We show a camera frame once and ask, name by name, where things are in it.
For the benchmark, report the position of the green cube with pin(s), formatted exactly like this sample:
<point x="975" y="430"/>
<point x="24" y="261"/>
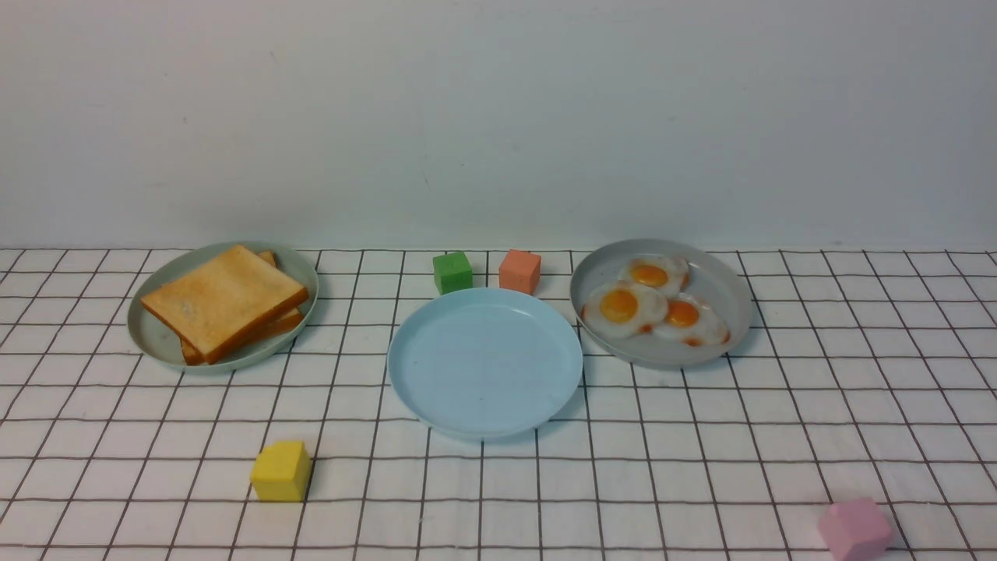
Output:
<point x="452" y="272"/>

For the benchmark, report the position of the salmon orange cube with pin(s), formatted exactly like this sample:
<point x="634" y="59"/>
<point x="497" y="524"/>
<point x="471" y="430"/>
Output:
<point x="520" y="271"/>

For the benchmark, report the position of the toast slice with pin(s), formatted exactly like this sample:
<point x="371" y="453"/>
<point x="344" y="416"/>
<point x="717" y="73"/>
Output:
<point x="280" y="323"/>
<point x="222" y="298"/>

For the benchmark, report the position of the pink cube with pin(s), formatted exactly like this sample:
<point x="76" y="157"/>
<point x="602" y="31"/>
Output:
<point x="855" y="530"/>

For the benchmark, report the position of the fried egg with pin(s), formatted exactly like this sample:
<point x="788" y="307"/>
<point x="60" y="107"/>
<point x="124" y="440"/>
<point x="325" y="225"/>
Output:
<point x="668" y="275"/>
<point x="692" y="322"/>
<point x="623" y="309"/>

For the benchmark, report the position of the pale green plate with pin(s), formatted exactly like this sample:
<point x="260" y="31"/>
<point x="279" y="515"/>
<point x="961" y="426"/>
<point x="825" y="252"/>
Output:
<point x="156" y="339"/>

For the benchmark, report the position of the grey plate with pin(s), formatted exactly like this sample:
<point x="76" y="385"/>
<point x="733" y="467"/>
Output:
<point x="710" y="279"/>

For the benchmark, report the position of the light blue plate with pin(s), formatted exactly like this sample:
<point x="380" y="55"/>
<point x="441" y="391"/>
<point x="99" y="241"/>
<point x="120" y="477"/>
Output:
<point x="485" y="363"/>

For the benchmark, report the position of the yellow cube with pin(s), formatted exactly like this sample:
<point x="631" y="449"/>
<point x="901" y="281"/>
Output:
<point x="282" y="472"/>

